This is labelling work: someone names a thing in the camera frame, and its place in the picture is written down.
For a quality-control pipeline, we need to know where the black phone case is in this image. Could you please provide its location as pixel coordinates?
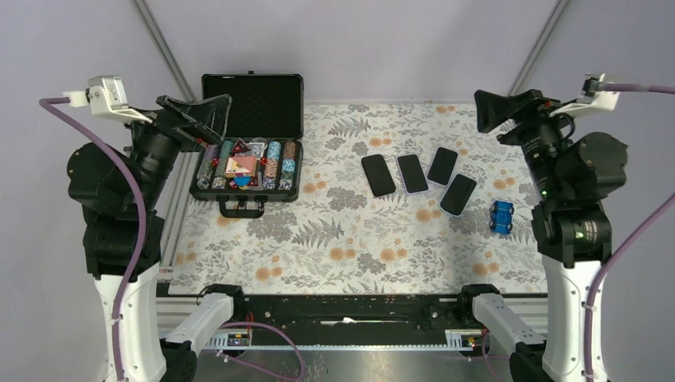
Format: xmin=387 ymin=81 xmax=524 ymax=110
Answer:
xmin=361 ymin=154 xmax=396 ymax=197

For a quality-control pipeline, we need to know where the blue toy car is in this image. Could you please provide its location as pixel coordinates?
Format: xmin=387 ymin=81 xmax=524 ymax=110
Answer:
xmin=490 ymin=201 xmax=514 ymax=235

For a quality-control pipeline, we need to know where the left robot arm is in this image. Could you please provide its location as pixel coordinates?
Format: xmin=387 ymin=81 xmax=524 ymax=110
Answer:
xmin=67 ymin=85 xmax=247 ymax=381

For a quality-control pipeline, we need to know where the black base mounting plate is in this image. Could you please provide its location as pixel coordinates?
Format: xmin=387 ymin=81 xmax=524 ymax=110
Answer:
xmin=206 ymin=294 xmax=482 ymax=351

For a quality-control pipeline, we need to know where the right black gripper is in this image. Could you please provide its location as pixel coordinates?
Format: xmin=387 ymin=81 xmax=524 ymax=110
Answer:
xmin=473 ymin=85 xmax=583 ymax=198

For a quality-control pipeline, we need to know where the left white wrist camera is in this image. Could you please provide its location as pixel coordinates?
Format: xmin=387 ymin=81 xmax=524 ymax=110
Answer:
xmin=62 ymin=75 xmax=153 ymax=123

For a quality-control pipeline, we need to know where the phone in lilac case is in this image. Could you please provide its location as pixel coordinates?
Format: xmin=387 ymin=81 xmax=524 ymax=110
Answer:
xmin=396 ymin=154 xmax=428 ymax=194

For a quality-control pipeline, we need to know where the phone in light-blue case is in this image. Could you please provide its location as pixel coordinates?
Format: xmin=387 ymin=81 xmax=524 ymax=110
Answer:
xmin=439 ymin=173 xmax=477 ymax=216

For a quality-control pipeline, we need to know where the black poker chip case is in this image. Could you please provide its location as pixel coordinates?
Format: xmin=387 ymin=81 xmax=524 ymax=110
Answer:
xmin=189 ymin=72 xmax=304 ymax=219

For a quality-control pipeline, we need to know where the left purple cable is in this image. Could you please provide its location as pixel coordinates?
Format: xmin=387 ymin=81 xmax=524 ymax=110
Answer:
xmin=38 ymin=96 xmax=149 ymax=382

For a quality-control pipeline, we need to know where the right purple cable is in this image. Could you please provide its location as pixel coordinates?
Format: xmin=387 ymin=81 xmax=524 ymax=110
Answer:
xmin=583 ymin=82 xmax=675 ymax=382

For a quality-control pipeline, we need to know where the floral table mat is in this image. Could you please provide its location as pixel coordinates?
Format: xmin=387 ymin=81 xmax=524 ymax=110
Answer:
xmin=170 ymin=103 xmax=546 ymax=294

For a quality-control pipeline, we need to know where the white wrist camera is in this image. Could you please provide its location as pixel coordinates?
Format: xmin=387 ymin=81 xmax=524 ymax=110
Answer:
xmin=550 ymin=72 xmax=619 ymax=119
xmin=62 ymin=75 xmax=153 ymax=123

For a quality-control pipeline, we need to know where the purple cable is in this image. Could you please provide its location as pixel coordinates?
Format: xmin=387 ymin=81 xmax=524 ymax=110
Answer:
xmin=38 ymin=96 xmax=149 ymax=382
xmin=583 ymin=82 xmax=675 ymax=382

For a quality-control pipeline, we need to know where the phone in white case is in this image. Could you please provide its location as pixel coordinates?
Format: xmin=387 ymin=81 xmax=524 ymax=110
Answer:
xmin=427 ymin=147 xmax=458 ymax=185

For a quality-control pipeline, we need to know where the card deck box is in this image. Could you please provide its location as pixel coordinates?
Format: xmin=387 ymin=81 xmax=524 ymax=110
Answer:
xmin=224 ymin=155 xmax=259 ymax=177

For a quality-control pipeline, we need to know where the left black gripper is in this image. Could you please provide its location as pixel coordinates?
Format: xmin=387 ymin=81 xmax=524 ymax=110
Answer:
xmin=119 ymin=91 xmax=233 ymax=207

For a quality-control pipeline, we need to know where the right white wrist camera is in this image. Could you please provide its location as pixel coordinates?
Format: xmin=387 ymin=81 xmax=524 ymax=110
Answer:
xmin=550 ymin=72 xmax=619 ymax=119

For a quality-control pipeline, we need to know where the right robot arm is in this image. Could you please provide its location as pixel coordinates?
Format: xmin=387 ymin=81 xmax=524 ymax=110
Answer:
xmin=456 ymin=90 xmax=627 ymax=381

